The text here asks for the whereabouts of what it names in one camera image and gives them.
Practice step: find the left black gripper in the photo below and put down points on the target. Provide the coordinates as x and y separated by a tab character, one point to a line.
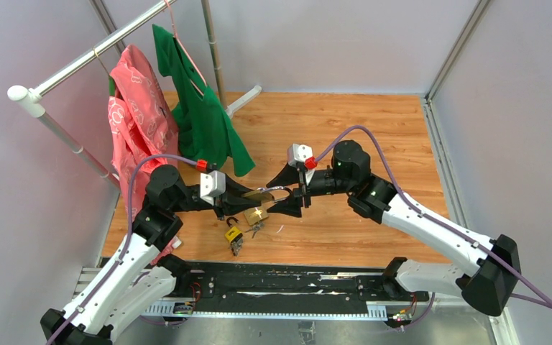
231	202

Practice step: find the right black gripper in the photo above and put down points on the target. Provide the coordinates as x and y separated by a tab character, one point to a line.
292	206

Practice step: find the brass padlock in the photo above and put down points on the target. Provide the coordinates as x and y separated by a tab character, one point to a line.
256	219
265	195

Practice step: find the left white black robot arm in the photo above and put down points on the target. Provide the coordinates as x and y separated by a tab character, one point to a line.
138	275

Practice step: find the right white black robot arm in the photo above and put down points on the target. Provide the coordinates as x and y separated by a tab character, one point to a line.
482	271

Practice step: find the yellow black padlock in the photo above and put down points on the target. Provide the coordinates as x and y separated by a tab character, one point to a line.
234	235

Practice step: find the green garment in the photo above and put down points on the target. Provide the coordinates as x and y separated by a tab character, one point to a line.
205	131

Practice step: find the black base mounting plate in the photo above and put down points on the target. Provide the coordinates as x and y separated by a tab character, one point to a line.
250	290

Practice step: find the pink patterned garment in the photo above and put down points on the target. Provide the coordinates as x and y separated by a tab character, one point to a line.
141	124

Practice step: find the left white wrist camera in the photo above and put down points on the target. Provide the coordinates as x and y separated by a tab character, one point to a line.
212	185

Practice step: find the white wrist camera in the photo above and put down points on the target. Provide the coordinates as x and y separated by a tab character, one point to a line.
212	185
301	159

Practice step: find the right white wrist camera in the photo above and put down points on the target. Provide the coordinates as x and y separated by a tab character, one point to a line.
301	159

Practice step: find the aluminium frame rail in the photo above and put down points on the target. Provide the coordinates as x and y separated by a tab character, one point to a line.
434	128

